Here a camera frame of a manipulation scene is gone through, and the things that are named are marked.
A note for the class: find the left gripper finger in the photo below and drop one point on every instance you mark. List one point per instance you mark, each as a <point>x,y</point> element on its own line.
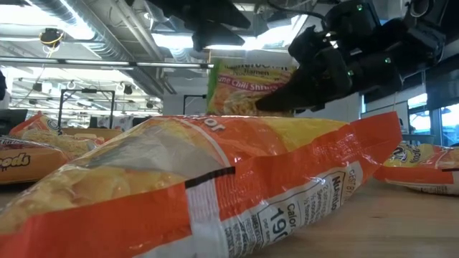
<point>204,12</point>
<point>215,39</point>

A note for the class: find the red Saucy Noods pack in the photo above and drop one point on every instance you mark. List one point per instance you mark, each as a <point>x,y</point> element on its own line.
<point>419,168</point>
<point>25,168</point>

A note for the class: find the black monitor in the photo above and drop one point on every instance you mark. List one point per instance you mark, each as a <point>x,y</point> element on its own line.
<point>12,120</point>

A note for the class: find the bright window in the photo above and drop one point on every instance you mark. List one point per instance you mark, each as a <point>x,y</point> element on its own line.
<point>419,122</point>

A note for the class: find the long linear ceiling light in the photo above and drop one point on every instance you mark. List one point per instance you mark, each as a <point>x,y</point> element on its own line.
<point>161,65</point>

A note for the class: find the green lime chili shrimp pack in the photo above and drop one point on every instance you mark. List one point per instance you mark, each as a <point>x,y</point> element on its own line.
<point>236,89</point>

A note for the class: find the black metal frame rig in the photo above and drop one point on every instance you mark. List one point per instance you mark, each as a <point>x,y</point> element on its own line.
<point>87,91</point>
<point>190,95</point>

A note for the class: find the orange Maruchan ramen pack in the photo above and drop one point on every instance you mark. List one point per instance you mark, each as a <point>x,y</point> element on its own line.
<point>71,143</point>
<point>251,161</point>

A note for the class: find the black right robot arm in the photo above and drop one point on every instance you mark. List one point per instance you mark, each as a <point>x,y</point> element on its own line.
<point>394,46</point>

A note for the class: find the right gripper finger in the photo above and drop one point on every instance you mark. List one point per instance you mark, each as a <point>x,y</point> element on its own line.
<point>297,95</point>

